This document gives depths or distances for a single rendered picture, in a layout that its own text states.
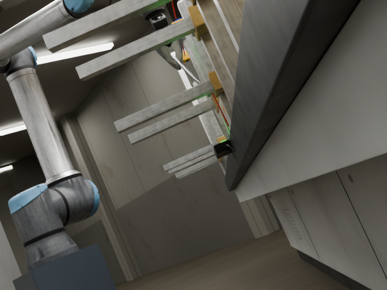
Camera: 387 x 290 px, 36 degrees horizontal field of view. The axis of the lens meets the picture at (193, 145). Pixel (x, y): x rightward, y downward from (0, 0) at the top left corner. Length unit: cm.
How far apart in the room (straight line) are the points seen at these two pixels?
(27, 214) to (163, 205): 767
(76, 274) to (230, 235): 656
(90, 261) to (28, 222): 25
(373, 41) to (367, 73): 4
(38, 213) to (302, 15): 180
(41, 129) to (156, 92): 675
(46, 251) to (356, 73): 172
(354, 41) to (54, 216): 178
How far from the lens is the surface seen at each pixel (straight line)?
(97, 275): 209
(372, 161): 133
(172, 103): 159
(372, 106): 47
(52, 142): 229
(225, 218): 849
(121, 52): 137
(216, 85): 156
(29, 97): 233
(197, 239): 924
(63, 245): 211
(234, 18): 89
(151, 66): 894
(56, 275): 204
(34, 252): 211
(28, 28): 209
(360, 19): 42
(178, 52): 187
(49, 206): 214
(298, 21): 40
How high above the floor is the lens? 53
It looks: 7 degrees up
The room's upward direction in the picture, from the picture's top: 24 degrees counter-clockwise
